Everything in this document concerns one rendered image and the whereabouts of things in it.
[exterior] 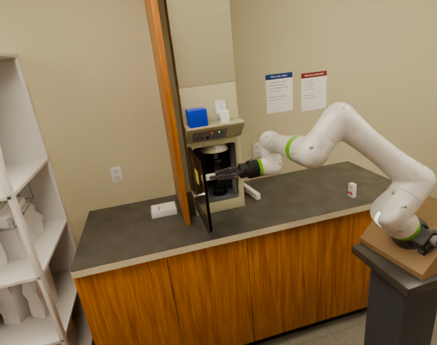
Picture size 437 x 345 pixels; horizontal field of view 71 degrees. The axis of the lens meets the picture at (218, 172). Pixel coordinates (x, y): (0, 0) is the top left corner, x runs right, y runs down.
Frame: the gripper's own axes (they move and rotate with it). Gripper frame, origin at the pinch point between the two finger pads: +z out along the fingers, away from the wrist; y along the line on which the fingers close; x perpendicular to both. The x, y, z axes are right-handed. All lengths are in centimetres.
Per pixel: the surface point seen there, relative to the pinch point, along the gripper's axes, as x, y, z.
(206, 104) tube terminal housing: -32.8, -25.9, -8.0
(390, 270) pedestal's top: 34, 56, -62
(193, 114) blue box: -30.0, -15.1, 1.6
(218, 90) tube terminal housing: -39.7, -25.9, -15.8
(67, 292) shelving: 78, -42, 96
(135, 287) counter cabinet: 54, 1, 47
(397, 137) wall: 22, -69, -180
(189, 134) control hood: -19.5, -16.8, 4.6
